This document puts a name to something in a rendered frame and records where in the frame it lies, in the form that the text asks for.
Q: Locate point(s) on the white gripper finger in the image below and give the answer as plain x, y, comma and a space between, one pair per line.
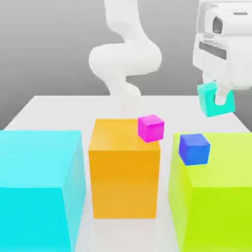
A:
208, 77
220, 97

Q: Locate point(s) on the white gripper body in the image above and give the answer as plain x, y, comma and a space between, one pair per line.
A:
238, 65

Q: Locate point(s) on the small teal cube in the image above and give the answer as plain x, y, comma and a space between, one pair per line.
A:
207, 102

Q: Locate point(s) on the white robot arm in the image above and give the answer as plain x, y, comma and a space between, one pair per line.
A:
126, 57

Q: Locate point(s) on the small blue cube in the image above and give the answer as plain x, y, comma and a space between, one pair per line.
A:
195, 150

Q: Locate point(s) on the small magenta cube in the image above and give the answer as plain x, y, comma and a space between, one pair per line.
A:
150, 129

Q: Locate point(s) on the large lime box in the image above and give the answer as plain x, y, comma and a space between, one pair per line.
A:
216, 206

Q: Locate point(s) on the large orange box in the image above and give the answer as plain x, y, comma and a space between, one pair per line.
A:
124, 177

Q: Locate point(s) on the large cyan box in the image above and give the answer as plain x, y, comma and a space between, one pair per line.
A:
33, 187

